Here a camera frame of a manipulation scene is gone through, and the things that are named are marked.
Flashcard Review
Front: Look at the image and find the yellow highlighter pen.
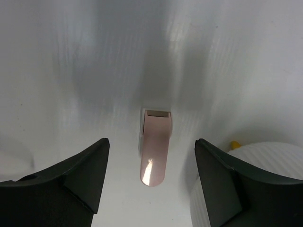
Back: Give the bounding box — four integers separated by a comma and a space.
231, 141, 241, 150

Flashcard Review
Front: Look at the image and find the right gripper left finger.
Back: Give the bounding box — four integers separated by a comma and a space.
0, 139, 110, 227

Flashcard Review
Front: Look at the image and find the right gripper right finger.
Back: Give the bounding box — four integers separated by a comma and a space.
194, 139, 303, 227

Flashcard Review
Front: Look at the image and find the pink eraser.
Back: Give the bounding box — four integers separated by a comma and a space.
139, 109, 172, 187

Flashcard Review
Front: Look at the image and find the white round divided container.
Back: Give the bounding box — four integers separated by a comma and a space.
189, 141, 303, 227

